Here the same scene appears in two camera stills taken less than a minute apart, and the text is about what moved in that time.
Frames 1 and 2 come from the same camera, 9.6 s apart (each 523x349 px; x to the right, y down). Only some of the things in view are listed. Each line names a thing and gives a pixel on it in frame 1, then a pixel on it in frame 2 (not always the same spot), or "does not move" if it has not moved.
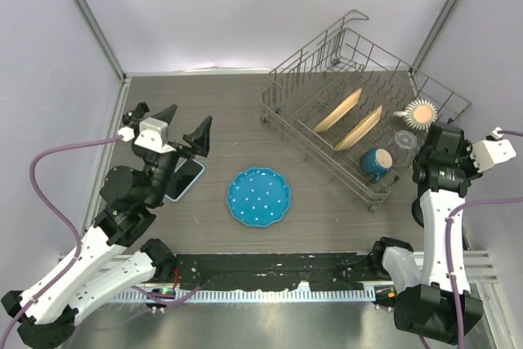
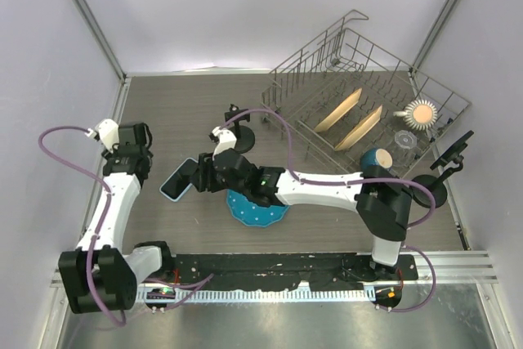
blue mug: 375,162 does not move
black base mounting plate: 280,271 does not move
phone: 184,179 does not move
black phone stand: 136,114 → 245,137
